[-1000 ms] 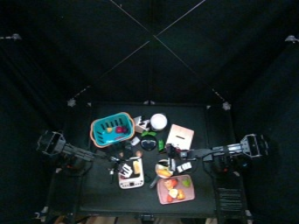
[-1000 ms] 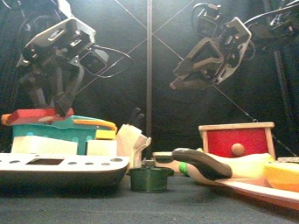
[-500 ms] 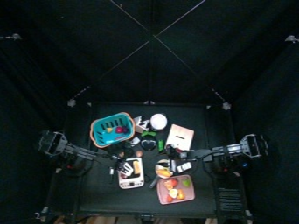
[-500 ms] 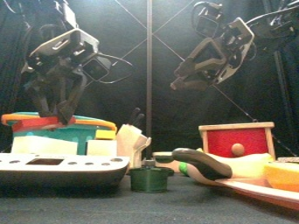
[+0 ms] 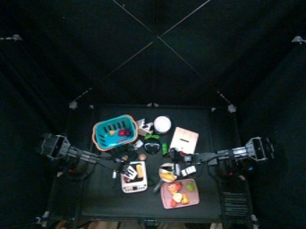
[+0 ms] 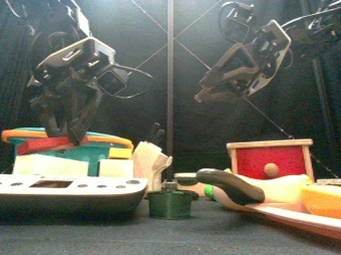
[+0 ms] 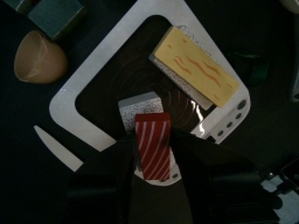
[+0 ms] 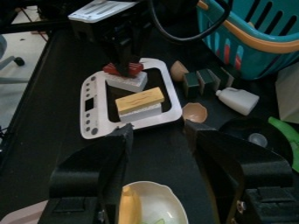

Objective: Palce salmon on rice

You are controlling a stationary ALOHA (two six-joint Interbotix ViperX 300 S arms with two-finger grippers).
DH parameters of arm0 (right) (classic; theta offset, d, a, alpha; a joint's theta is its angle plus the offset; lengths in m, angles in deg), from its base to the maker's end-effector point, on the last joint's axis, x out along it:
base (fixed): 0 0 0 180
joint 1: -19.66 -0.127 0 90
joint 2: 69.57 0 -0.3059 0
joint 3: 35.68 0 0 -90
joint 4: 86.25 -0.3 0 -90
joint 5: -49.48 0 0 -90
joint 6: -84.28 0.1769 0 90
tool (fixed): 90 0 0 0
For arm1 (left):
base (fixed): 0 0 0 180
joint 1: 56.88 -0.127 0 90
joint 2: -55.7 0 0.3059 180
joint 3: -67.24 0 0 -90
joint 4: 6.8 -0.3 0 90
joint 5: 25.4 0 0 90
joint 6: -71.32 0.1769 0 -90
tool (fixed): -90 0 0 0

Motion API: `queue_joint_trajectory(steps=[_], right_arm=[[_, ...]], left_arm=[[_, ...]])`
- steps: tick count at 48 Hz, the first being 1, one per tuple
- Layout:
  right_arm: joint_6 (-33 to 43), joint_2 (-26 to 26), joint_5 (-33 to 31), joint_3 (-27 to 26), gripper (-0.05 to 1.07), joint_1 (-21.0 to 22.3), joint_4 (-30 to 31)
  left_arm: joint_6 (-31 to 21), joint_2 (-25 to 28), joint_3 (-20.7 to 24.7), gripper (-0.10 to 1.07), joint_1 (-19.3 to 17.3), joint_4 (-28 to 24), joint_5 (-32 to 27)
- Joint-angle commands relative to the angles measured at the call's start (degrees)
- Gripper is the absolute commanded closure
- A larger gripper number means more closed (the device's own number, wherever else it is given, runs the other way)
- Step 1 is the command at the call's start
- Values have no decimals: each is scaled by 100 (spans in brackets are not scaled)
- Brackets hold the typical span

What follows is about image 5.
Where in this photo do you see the white rectangular tray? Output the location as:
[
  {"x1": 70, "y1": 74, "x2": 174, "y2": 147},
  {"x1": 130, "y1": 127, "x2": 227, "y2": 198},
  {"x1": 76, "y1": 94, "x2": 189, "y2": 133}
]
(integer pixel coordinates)
[{"x1": 119, "y1": 160, "x2": 150, "y2": 194}]

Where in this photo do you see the white cube box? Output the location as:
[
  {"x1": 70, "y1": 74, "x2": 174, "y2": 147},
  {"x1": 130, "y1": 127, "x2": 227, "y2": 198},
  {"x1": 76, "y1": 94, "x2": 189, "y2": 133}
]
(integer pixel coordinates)
[{"x1": 137, "y1": 117, "x2": 155, "y2": 137}]

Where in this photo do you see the white round bowl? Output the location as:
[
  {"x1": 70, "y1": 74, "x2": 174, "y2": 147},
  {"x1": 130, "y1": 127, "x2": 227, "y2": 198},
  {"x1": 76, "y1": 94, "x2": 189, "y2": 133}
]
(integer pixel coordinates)
[{"x1": 153, "y1": 114, "x2": 174, "y2": 135}]

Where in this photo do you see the grey pan with handle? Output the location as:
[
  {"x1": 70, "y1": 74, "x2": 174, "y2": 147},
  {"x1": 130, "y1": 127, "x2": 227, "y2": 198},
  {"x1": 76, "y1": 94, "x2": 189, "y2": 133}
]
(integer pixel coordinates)
[{"x1": 153, "y1": 162, "x2": 179, "y2": 193}]

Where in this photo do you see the red toy strawberry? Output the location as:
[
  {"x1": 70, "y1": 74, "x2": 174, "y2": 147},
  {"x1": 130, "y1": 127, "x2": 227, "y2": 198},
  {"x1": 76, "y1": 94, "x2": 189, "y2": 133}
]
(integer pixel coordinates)
[{"x1": 166, "y1": 182, "x2": 183, "y2": 195}]

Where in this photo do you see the white printed label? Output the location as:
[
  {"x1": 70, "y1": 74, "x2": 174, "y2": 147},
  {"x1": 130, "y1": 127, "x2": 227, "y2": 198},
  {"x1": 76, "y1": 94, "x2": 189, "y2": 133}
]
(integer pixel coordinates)
[{"x1": 222, "y1": 191, "x2": 246, "y2": 216}]

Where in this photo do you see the green toy cucumber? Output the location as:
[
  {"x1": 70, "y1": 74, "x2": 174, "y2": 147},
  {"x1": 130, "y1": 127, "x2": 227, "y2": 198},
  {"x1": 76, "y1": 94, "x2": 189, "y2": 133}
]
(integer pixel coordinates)
[{"x1": 161, "y1": 141, "x2": 170, "y2": 157}]

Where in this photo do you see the orange toy bread piece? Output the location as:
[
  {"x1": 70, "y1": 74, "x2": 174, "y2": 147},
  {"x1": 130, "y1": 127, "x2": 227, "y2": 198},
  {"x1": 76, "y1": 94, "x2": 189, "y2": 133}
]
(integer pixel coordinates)
[{"x1": 161, "y1": 172, "x2": 177, "y2": 182}]

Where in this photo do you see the teal basket with orange rim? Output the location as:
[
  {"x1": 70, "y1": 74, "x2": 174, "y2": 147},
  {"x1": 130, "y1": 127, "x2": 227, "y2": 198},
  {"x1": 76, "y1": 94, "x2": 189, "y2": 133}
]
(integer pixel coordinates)
[{"x1": 91, "y1": 114, "x2": 141, "y2": 152}]

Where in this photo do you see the white yellow toy egg slice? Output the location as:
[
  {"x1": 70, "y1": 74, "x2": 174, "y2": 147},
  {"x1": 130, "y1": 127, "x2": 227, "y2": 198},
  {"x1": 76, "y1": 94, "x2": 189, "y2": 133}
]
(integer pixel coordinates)
[{"x1": 171, "y1": 192, "x2": 185, "y2": 203}]

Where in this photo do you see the pink square plate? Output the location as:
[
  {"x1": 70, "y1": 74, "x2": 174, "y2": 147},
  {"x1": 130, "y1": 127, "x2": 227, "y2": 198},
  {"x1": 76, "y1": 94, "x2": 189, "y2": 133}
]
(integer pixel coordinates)
[{"x1": 159, "y1": 177, "x2": 201, "y2": 210}]

